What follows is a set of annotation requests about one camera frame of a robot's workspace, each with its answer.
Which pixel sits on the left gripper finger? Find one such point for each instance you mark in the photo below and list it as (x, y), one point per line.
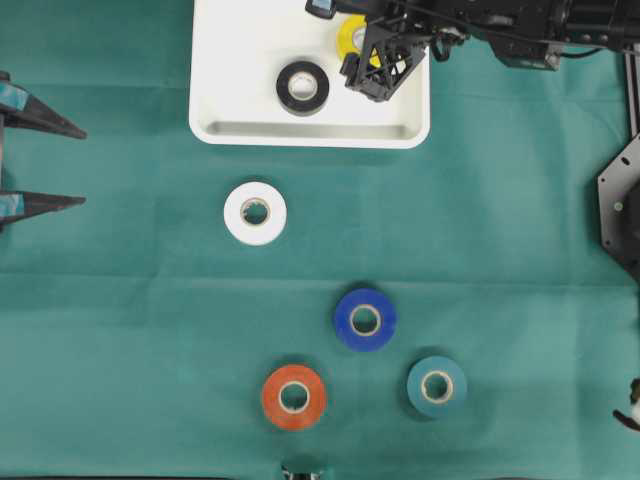
(21, 205)
(21, 109)

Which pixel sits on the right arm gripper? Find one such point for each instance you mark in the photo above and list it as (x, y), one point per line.
(399, 33)

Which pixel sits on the yellow tape roll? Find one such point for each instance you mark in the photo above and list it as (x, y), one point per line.
(350, 36)

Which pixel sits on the black tape roll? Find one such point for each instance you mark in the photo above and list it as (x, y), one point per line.
(302, 88)

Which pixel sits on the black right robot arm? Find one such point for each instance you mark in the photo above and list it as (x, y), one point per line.
(521, 33)

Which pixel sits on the white tape roll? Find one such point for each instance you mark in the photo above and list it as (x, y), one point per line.
(255, 213)

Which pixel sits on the blue tape roll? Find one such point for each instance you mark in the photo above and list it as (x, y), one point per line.
(365, 320)

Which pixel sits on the orange tape roll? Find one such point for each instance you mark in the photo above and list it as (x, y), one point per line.
(293, 397)

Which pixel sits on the teal tape roll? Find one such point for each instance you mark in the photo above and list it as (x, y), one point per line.
(436, 387)

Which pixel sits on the white plastic tray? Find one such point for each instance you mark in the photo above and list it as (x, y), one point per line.
(238, 50)

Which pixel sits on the green table cloth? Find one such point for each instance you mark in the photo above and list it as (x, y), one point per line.
(137, 332)

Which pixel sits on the black mounting rail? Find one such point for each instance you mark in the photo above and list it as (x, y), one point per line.
(631, 68)

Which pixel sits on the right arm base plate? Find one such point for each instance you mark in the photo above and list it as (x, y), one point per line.
(618, 199)

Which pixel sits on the low camera top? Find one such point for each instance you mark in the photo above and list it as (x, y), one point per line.
(297, 474)

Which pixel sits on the black white cable clip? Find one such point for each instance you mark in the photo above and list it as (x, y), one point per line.
(632, 420)

